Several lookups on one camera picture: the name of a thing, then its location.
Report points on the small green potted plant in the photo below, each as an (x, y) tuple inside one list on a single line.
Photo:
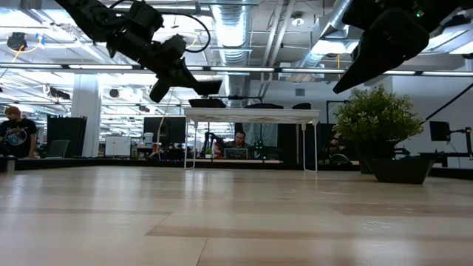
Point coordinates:
[(377, 118)]

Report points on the black pointed oval mini plate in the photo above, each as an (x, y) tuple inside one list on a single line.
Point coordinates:
[(264, 106)]

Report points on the wooden background table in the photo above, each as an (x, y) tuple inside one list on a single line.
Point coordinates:
[(236, 161)]

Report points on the black monitor on stand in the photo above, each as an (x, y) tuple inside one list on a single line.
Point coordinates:
[(439, 131)]

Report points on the black cabinet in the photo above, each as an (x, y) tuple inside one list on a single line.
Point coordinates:
[(66, 129)]

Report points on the silver ventilation duct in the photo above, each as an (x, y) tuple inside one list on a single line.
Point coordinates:
[(325, 22), (231, 29)]

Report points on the black teardrop mini plate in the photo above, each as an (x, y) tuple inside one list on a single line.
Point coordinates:
[(301, 106)]

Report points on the black computer monitor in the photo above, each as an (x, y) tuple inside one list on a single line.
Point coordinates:
[(175, 131)]

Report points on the black partition panel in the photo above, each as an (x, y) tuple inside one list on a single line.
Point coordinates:
[(288, 140)]

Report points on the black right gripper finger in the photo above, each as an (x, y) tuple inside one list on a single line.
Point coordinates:
[(356, 51), (388, 44)]

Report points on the black background robot arm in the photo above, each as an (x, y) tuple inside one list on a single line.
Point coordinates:
[(210, 142)]

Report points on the open laptop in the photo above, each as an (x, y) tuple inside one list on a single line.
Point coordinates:
[(236, 154)]

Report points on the grey cylinder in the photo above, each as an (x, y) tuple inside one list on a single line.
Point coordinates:
[(10, 164)]

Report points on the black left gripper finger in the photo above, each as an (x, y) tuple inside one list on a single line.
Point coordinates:
[(203, 86), (162, 88)]

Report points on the black ceiling spot lamp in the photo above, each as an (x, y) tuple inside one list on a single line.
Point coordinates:
[(16, 40)]

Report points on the long ceiling light strip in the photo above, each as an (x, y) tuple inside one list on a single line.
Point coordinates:
[(258, 69)]

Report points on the grey office chair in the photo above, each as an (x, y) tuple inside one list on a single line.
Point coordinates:
[(59, 149)]

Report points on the small background green plant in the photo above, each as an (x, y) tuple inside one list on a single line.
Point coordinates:
[(208, 151)]

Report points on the person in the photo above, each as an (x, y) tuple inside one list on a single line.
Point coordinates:
[(240, 140), (16, 136)]

